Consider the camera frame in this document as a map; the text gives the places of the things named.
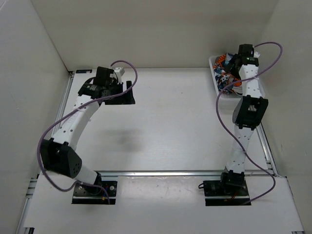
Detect colourful patterned shorts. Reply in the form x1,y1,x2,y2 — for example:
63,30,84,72
213,53,242,96

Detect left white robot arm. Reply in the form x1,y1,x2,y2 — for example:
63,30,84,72
38,66,135,195

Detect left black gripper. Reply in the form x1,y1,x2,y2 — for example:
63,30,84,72
105,81,135,105

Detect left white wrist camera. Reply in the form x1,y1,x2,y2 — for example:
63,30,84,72
113,67,125,83

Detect right aluminium rail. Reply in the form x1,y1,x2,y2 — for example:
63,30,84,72
258,121,305,232

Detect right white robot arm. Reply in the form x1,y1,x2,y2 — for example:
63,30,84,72
219,44,268,195

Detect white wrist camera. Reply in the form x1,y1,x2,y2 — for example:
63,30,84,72
113,67,125,83
253,48,260,59

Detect left aluminium rail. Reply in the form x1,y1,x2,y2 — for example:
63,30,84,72
15,71,75,234

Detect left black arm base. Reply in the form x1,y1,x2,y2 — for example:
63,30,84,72
72,180,117,205

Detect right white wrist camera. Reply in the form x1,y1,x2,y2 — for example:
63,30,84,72
253,48,260,59

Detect white plastic basket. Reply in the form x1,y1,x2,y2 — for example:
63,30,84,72
209,53,265,106

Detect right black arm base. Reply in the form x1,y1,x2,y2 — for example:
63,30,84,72
198,180,251,207

